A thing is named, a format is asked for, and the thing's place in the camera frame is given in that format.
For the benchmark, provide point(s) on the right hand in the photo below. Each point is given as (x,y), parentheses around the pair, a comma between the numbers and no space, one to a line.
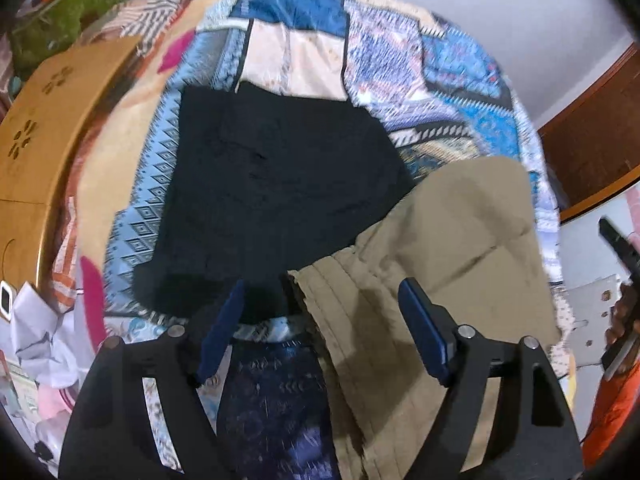
(620,312)

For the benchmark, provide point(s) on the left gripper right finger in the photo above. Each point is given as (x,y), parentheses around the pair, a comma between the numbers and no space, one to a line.
(533,434)

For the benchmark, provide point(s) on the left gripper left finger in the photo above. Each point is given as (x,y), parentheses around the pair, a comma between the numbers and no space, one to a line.
(138,414)

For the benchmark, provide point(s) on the brown wooden door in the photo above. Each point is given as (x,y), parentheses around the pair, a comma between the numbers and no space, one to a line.
(592,146)

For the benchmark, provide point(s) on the green storage bag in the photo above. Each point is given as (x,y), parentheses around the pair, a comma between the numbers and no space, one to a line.
(50,29)

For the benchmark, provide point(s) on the blue patchwork bedspread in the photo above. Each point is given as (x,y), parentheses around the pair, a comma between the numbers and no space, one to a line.
(446,105)

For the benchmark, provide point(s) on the black folded garment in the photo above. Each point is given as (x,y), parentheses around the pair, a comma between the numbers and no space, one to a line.
(264,185)

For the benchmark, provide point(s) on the khaki pants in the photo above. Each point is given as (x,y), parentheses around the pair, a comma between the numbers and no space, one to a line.
(467,234)

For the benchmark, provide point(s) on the wooden headboard panel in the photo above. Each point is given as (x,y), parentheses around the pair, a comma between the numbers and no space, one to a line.
(38,137)

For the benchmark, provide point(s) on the white crumpled cloth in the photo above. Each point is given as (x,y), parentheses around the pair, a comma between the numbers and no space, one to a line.
(43,341)

